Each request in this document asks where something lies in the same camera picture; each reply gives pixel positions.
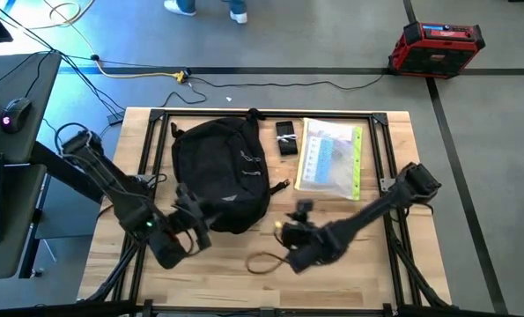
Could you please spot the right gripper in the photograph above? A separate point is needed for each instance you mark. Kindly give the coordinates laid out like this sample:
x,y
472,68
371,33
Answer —
x,y
299,233

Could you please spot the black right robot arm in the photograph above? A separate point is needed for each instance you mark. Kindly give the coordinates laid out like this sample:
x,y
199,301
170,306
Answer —
x,y
376,204

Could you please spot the person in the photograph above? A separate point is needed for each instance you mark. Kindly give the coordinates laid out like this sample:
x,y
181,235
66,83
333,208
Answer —
x,y
180,6

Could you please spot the black metal table frame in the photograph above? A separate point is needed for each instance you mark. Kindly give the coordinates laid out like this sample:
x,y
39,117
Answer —
x,y
354,115

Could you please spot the black backpack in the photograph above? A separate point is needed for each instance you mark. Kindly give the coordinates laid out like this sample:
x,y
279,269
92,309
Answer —
x,y
217,163

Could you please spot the clear mesh pouch green edge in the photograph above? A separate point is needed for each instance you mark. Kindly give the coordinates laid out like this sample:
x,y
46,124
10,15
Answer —
x,y
345,176

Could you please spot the black computer mouse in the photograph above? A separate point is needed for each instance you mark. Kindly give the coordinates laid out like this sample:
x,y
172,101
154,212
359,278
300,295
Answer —
x,y
17,114

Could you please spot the blue white pill organizer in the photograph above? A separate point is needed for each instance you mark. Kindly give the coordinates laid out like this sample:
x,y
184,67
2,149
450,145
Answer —
x,y
325,158

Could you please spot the dark grey desk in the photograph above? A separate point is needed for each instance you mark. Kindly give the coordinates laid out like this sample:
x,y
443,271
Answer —
x,y
19,198

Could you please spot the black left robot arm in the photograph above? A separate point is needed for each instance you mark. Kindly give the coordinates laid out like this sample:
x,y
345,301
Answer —
x,y
112,185

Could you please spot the red black jobsite radio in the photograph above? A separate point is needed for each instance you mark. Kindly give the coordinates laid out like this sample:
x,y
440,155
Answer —
x,y
435,53

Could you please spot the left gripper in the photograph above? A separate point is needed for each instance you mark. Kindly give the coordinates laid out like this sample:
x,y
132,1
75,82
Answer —
x,y
193,222

